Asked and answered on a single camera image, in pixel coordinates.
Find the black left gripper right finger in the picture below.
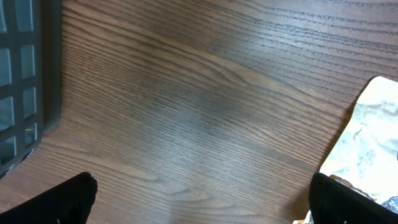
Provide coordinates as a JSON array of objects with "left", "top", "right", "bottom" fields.
[{"left": 308, "top": 173, "right": 397, "bottom": 224}]

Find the brown snack pouch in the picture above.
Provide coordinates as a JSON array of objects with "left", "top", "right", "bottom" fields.
[{"left": 301, "top": 77, "right": 397, "bottom": 223}]

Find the grey plastic mesh basket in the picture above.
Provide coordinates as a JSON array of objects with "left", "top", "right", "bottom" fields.
[{"left": 1, "top": 0, "right": 62, "bottom": 177}]

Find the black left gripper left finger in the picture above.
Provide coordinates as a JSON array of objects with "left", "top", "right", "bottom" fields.
[{"left": 1, "top": 172, "right": 98, "bottom": 224}]

